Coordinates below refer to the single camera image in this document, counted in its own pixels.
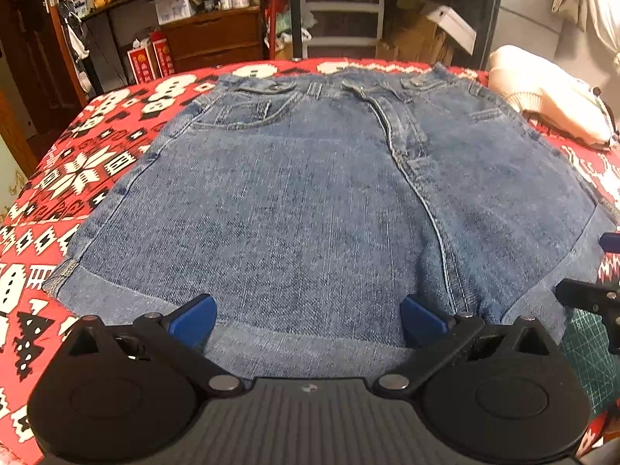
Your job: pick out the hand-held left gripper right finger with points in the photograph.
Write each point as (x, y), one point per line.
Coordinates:
(419, 317)

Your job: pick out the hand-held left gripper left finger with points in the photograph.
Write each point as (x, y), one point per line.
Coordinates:
(198, 317)

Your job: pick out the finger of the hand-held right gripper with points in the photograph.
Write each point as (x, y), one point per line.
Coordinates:
(611, 242)
(581, 295)

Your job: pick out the blue denim shorts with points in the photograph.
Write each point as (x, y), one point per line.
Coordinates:
(300, 203)

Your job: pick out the green cutting mat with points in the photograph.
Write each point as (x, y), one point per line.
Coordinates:
(593, 363)

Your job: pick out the white knit sweater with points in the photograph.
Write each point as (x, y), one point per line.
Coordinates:
(542, 92)

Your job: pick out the red patterned blanket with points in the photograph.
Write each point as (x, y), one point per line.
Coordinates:
(72, 155)

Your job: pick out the grey refrigerator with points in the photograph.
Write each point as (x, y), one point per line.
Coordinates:
(533, 29)

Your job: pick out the white curtain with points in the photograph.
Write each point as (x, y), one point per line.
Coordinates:
(605, 14)

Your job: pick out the white open box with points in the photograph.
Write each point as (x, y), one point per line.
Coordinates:
(455, 26)

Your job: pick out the brown cardboard box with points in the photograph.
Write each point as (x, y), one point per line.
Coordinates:
(411, 38)

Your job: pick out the wooden drawer cabinet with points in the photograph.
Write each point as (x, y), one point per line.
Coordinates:
(208, 38)

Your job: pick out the white hanging cloth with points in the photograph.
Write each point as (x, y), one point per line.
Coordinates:
(77, 43)

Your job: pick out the white printed carton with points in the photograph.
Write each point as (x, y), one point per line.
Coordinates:
(175, 8)

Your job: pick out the wooden door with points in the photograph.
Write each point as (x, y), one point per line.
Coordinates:
(29, 58)

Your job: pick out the pale green plastic bag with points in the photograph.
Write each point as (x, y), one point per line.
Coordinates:
(293, 19)

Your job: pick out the white plastic drawer unit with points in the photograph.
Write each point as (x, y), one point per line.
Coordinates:
(341, 9)

